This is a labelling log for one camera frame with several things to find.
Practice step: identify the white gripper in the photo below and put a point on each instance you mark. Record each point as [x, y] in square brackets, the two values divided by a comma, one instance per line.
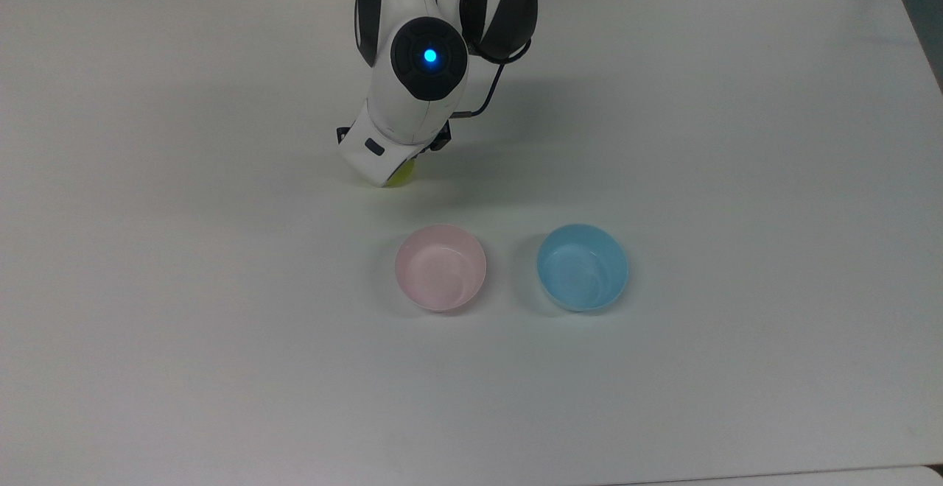
[376, 151]

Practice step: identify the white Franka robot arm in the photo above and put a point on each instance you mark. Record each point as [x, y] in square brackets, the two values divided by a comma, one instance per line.
[420, 22]

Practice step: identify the yellow-green pear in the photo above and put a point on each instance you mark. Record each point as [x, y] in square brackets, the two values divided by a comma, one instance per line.
[402, 174]

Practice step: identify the pink plastic bowl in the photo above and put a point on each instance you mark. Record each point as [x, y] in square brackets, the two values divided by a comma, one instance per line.
[440, 267]

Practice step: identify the blue plastic bowl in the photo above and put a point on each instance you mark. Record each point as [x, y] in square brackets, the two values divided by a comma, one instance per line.
[583, 267]

